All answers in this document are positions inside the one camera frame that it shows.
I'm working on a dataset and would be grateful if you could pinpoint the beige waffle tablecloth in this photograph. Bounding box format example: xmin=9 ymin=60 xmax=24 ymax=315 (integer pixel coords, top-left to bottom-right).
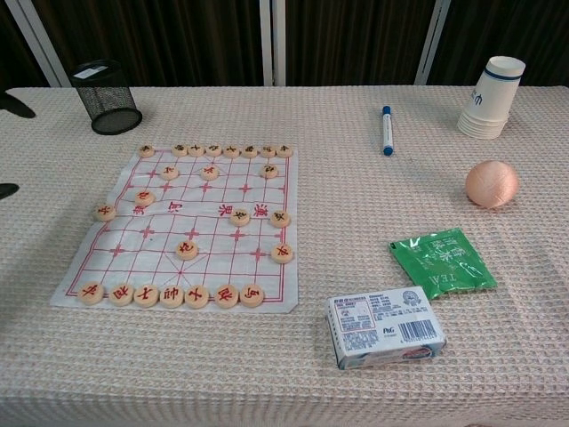
xmin=0 ymin=85 xmax=569 ymax=427

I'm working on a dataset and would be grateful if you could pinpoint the white blue soap box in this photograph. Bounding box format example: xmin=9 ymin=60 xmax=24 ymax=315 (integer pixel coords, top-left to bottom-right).
xmin=325 ymin=285 xmax=448 ymax=372

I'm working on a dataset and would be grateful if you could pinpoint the green tea packet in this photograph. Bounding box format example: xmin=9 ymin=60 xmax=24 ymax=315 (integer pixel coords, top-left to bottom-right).
xmin=389 ymin=227 xmax=498 ymax=302

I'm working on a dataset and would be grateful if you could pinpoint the peach coloured ball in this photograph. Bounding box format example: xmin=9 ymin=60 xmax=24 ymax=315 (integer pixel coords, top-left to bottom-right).
xmin=464 ymin=159 xmax=521 ymax=208

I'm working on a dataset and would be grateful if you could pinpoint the white paper cup stack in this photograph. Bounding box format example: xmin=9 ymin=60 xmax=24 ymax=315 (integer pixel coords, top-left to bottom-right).
xmin=456 ymin=54 xmax=527 ymax=141

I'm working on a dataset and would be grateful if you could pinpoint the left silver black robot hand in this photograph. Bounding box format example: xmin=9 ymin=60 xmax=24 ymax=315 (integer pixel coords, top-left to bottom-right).
xmin=0 ymin=89 xmax=37 ymax=201

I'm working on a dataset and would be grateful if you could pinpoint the white partition frame post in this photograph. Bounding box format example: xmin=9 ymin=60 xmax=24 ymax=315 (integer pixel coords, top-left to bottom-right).
xmin=259 ymin=0 xmax=275 ymax=86
xmin=3 ymin=0 xmax=62 ymax=89
xmin=414 ymin=0 xmax=453 ymax=86
xmin=272 ymin=0 xmax=287 ymax=86

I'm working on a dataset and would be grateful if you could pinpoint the black mesh pen holder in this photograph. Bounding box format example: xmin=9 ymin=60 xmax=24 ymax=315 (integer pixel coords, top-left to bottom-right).
xmin=68 ymin=59 xmax=144 ymax=136

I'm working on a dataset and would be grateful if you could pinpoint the white blue marker pen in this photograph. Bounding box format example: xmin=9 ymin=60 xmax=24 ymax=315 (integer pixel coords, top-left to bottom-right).
xmin=380 ymin=104 xmax=397 ymax=157

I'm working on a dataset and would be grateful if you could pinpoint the Chinese chess board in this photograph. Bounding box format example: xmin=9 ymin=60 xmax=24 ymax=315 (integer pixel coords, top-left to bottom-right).
xmin=49 ymin=143 xmax=301 ymax=315

